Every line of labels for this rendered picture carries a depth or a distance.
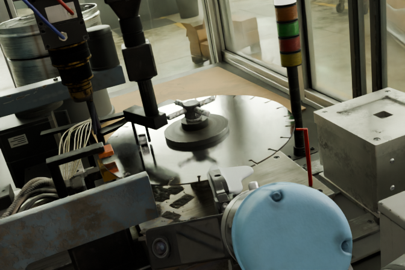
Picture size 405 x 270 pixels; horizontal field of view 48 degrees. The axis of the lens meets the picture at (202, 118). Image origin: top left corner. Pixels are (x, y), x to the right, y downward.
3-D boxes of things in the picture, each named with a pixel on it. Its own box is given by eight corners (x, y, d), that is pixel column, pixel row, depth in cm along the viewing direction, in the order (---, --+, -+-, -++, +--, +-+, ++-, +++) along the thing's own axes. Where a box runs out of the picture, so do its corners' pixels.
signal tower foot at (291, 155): (313, 146, 107) (311, 137, 106) (321, 152, 104) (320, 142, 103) (281, 158, 105) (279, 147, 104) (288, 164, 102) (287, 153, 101)
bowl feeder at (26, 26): (117, 98, 166) (91, -1, 153) (134, 125, 139) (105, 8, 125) (32, 122, 159) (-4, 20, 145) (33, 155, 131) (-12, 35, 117)
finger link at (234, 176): (245, 162, 65) (264, 199, 56) (205, 171, 64) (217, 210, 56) (243, 143, 63) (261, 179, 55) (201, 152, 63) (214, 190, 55)
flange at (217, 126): (187, 116, 84) (185, 103, 83) (240, 120, 78) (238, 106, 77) (152, 143, 76) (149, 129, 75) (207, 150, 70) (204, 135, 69)
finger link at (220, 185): (224, 188, 60) (240, 230, 52) (211, 191, 60) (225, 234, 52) (219, 158, 58) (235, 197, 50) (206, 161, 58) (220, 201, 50)
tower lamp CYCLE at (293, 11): (290, 15, 95) (289, 1, 94) (302, 18, 91) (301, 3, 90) (272, 20, 94) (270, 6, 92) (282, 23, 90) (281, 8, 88)
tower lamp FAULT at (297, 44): (293, 45, 97) (292, 31, 96) (305, 49, 93) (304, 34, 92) (275, 50, 96) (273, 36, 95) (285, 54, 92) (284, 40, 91)
